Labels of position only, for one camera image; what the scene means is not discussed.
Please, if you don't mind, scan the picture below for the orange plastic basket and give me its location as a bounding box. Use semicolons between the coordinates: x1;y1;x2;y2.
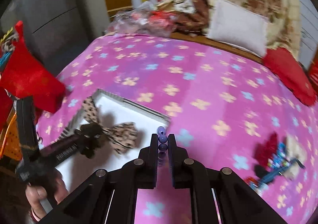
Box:
1;109;22;161

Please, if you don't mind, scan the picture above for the pink floral bed sheet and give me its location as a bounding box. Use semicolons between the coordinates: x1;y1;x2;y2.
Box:
37;35;317;223

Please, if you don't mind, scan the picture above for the striped white tray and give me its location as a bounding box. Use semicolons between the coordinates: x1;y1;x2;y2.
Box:
57;89;170;192

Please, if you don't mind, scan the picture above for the red satin bow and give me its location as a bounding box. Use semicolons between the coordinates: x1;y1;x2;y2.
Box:
254;132;278;168

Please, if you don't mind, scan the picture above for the left hand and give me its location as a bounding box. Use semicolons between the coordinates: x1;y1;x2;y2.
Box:
25;169;68;222

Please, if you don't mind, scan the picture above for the clear plastic bag pile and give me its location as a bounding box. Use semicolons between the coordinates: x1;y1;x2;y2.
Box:
104;1;177;37

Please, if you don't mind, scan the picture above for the cream fluffy scrunchie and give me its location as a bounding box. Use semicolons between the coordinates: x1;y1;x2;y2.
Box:
283;134;307;181

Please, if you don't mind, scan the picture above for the purple bead bracelet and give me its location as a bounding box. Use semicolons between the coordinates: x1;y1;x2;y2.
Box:
156;126;169;165

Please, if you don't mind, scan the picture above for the black scrunchie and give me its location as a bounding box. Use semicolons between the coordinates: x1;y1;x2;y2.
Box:
254;164;268;179

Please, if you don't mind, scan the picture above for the red gift bag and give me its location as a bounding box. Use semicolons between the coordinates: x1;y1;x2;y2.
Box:
1;21;66;114

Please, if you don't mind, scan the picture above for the white small pillow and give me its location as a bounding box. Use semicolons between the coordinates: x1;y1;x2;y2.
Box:
207;0;268;58

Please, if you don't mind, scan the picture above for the grey refrigerator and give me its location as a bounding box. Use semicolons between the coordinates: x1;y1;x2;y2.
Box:
1;0;89;75

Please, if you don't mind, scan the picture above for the red shopping bag right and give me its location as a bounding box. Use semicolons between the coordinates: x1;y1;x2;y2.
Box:
307;60;318;94

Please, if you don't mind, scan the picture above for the red ruffled cushion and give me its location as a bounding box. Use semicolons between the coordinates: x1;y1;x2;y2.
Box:
263;48;317;106

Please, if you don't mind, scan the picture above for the blue striped strap watch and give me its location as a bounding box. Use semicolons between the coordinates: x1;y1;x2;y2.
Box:
258;158;306;185

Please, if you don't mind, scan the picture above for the leopard print bow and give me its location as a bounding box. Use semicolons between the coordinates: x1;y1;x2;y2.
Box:
80;96;138;155

